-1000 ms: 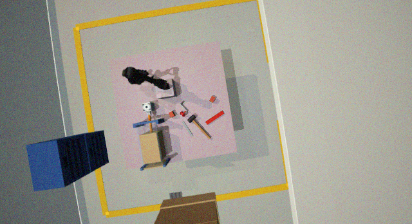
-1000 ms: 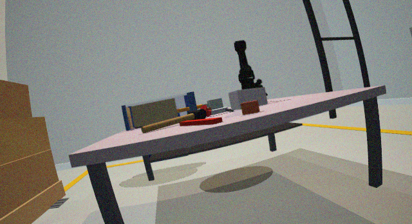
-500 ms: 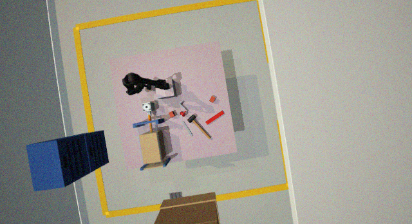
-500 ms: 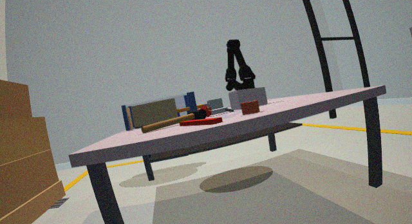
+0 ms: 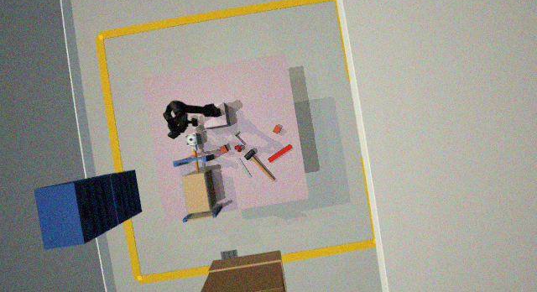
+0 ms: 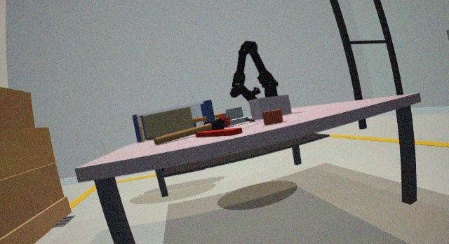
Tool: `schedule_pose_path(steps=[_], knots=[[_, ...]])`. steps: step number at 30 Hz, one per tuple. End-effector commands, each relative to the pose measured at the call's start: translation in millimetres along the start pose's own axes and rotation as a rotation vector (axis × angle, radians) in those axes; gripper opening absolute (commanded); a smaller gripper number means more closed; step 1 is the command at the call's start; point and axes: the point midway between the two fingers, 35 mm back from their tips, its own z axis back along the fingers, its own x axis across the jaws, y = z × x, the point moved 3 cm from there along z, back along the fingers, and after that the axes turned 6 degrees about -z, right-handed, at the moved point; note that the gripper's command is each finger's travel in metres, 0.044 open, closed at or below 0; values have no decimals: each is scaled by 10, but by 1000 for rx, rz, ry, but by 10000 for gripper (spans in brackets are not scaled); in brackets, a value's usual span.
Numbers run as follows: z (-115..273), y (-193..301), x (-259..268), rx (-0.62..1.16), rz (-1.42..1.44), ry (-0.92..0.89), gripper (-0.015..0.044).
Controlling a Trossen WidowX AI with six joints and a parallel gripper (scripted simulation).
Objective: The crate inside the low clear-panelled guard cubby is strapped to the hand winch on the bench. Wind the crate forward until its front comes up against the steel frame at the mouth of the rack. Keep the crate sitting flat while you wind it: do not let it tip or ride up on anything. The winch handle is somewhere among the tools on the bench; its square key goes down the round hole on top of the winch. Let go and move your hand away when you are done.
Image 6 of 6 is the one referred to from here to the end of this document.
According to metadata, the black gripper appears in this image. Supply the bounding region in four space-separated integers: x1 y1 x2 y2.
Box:
242 89 256 101

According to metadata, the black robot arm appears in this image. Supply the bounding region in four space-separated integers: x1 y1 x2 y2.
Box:
230 41 279 97

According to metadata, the wooden-handled mallet with black head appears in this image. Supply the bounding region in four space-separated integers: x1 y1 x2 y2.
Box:
154 118 225 145

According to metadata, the red flat bar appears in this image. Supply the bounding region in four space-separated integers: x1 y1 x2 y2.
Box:
195 128 243 137

